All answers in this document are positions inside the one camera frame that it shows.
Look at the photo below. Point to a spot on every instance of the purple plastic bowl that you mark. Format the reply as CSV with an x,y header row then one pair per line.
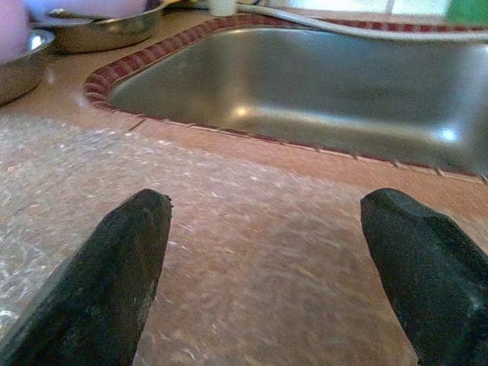
x,y
11,30
87,7

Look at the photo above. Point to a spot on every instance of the clear bubble wrap sheet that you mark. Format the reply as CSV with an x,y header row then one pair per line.
x,y
236,267

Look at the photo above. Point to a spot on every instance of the round steel dish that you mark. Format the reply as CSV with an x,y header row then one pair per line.
x,y
19,76
106,36

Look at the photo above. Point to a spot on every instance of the green dish soap bottle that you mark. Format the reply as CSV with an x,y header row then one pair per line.
x,y
467,11

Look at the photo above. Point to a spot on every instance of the stainless steel sink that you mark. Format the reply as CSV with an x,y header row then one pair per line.
x,y
305,87

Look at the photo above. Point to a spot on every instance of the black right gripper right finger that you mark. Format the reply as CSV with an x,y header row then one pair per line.
x,y
434,289

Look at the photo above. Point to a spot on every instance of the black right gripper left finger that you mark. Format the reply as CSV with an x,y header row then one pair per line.
x,y
99,289

